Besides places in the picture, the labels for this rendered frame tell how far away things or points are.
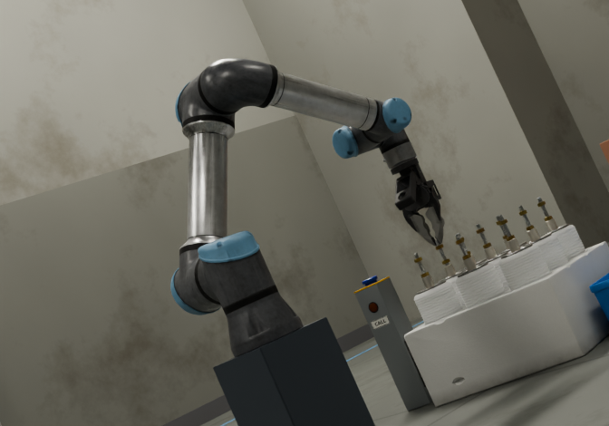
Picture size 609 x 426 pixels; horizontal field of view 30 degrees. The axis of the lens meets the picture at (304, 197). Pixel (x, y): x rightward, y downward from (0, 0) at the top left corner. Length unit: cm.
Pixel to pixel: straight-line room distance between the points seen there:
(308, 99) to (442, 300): 55
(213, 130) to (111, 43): 352
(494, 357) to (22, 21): 377
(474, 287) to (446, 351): 16
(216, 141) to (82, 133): 323
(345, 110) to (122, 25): 361
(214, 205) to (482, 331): 65
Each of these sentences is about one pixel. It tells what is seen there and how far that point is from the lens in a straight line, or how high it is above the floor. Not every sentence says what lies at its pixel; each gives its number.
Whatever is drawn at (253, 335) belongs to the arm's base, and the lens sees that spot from 223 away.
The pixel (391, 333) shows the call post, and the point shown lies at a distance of 275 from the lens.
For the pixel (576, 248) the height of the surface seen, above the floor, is 19.
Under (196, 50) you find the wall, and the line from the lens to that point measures 622.
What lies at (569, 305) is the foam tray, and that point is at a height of 10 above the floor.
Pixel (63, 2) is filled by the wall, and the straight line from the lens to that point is 596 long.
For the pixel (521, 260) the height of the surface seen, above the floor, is 23.
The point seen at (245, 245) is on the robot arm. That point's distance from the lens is 225.
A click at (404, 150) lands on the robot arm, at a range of 275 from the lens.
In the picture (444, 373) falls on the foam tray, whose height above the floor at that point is 7.
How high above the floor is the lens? 35
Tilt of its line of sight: 5 degrees up
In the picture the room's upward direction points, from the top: 24 degrees counter-clockwise
